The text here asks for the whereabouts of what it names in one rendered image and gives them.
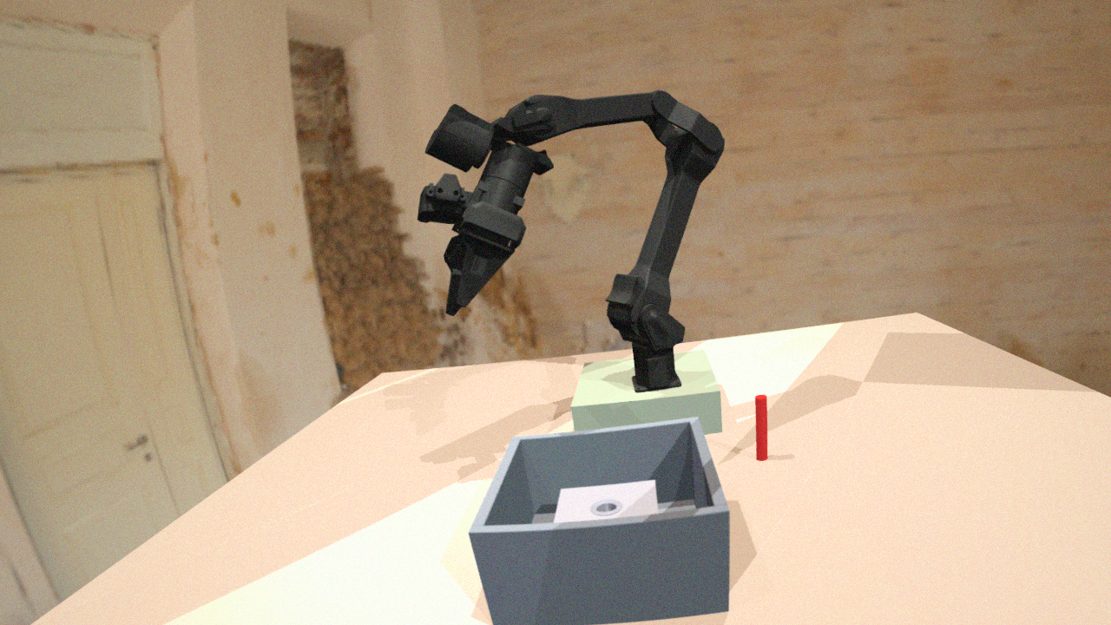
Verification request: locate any red peg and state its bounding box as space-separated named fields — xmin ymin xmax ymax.
xmin=755 ymin=395 xmax=768 ymax=461

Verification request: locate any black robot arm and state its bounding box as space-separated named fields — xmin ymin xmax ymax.
xmin=417 ymin=89 xmax=725 ymax=393

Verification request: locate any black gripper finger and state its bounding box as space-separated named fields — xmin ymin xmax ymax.
xmin=444 ymin=254 xmax=464 ymax=316
xmin=457 ymin=228 xmax=516 ymax=308

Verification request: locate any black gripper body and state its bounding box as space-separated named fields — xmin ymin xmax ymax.
xmin=444 ymin=177 xmax=526 ymax=260

